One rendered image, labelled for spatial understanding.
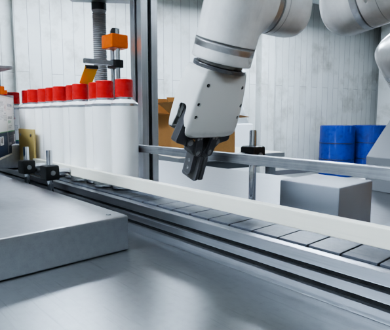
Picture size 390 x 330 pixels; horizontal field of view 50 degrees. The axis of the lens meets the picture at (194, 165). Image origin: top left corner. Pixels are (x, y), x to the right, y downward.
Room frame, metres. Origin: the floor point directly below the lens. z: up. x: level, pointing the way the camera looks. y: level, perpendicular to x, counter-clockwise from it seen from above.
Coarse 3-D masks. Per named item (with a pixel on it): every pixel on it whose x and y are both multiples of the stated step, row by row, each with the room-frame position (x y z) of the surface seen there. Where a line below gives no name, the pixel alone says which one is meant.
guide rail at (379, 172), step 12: (180, 156) 0.70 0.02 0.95; (216, 156) 0.64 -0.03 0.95; (228, 156) 0.62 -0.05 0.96; (240, 156) 0.60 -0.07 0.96; (252, 156) 0.59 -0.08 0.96; (264, 156) 0.57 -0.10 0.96; (276, 156) 0.56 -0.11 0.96; (288, 168) 0.54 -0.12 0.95; (300, 168) 0.53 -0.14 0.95; (312, 168) 0.51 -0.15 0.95; (324, 168) 0.50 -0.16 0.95; (336, 168) 0.49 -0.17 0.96; (348, 168) 0.48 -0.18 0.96; (360, 168) 0.47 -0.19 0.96; (372, 168) 0.46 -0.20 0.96; (384, 168) 0.45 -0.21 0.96
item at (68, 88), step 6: (66, 90) 0.92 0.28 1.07; (66, 96) 0.92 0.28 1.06; (66, 102) 0.92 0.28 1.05; (66, 108) 0.91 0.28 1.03; (66, 114) 0.91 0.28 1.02; (66, 120) 0.91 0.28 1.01; (66, 126) 0.91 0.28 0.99; (66, 132) 0.91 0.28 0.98; (66, 138) 0.91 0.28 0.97; (66, 144) 0.91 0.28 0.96; (66, 150) 0.91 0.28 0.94; (66, 156) 0.91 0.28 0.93; (66, 162) 0.91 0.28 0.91; (66, 174) 0.92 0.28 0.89
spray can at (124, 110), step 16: (128, 80) 0.77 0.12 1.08; (128, 96) 0.77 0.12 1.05; (112, 112) 0.77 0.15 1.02; (128, 112) 0.76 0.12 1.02; (112, 128) 0.77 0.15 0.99; (128, 128) 0.76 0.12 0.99; (112, 144) 0.77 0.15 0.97; (128, 144) 0.76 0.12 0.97; (112, 160) 0.77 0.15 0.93; (128, 160) 0.76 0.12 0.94
